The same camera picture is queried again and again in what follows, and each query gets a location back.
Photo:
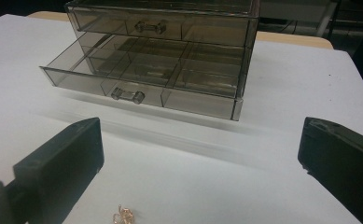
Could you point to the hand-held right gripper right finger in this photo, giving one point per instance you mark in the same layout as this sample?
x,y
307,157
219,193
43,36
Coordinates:
x,y
344,165

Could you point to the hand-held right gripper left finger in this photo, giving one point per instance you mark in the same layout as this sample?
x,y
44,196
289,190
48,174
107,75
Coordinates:
x,y
64,161

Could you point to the white table cover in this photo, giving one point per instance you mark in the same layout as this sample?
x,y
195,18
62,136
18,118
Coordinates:
x,y
176,174

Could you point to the smoky clear drawer with dividers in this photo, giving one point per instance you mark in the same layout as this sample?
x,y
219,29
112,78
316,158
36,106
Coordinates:
x,y
151,67

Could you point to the white metal stand bar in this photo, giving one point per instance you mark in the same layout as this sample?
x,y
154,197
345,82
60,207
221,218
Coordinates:
x,y
327,17

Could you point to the smoky clear acrylic organizer case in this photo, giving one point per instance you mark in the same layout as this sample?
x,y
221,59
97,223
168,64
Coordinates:
x,y
253,34

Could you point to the smoky clear drawer without dividers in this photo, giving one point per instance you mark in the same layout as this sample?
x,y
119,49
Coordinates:
x,y
213,31

